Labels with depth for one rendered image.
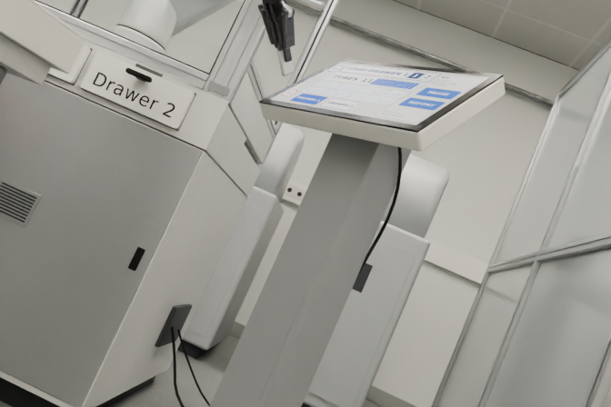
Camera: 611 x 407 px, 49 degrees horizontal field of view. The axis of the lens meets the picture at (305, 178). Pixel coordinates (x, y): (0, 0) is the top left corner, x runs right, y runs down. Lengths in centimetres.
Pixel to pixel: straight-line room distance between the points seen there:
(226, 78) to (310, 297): 65
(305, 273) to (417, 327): 340
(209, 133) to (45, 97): 46
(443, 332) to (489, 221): 86
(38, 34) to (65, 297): 84
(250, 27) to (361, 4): 355
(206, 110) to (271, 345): 65
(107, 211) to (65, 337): 34
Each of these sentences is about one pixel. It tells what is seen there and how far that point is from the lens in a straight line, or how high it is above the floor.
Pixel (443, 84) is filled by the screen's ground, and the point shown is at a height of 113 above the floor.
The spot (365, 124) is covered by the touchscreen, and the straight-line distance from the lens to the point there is 146.
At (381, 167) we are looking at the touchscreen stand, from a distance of 157.
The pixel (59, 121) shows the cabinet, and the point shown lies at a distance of 192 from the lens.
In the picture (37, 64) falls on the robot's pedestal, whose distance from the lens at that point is 124.
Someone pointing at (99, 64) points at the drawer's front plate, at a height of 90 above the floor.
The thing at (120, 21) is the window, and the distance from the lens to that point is 197.
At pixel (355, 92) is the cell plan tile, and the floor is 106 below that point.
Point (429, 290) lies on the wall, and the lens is 491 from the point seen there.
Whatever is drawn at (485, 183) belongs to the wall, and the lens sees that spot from 504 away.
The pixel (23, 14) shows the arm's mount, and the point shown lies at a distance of 119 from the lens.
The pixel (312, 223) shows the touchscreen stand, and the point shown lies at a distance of 158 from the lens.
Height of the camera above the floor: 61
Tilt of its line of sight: 7 degrees up
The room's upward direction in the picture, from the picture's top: 24 degrees clockwise
